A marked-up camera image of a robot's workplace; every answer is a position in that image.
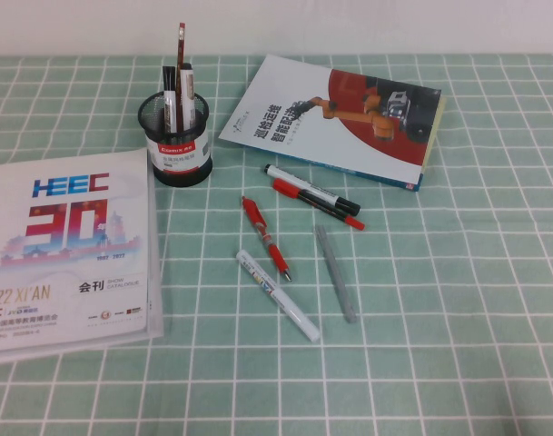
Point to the white paint marker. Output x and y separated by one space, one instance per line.
285 302

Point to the red retractable gel pen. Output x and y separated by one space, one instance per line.
253 215

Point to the red and black pen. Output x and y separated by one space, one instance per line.
287 188

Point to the grey slim pen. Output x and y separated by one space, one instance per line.
337 277

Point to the black mesh pen holder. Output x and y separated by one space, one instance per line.
180 154

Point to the white marker with black cap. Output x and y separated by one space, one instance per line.
303 184

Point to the robot cover book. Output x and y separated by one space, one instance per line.
303 118

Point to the white HEEC catalogue book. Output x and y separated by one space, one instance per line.
155 272

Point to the black-capped white marker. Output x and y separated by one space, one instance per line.
169 106

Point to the dark marker with white end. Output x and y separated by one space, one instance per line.
187 88

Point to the red brown pencil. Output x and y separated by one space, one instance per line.
181 54

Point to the HEEC show catalogue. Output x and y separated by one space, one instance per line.
67 236

